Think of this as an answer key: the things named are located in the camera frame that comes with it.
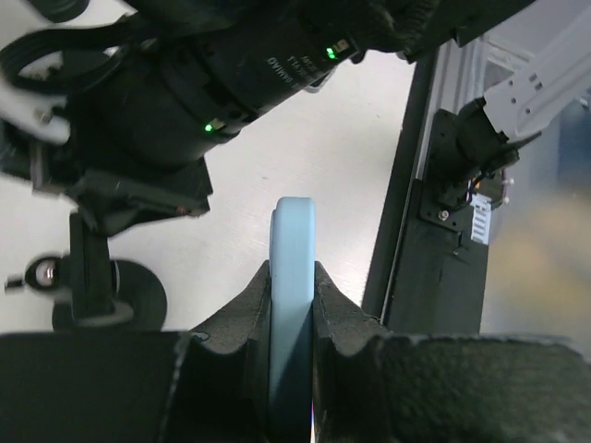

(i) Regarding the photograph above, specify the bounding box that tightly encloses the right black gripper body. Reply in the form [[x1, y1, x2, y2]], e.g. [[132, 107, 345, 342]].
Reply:
[[31, 159, 213, 231]]

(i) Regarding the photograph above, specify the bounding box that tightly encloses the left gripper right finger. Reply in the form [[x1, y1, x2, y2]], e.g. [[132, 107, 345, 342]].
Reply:
[[313, 265, 590, 442]]

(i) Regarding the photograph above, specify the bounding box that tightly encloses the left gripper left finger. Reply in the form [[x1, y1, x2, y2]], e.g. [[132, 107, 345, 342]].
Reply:
[[1, 264, 271, 442]]

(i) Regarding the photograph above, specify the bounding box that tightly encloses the blue case smartphone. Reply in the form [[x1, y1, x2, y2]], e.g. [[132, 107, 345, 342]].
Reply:
[[268, 197, 316, 442]]

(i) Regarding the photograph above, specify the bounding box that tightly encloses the black phone stand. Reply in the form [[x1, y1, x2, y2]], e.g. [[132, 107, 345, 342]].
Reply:
[[5, 212, 168, 332]]

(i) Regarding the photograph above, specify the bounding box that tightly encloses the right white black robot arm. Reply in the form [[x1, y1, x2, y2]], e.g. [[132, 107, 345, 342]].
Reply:
[[1, 1, 526, 236]]

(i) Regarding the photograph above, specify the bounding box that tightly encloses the left white cable duct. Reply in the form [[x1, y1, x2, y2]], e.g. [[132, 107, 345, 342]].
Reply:
[[470, 194, 492, 245]]

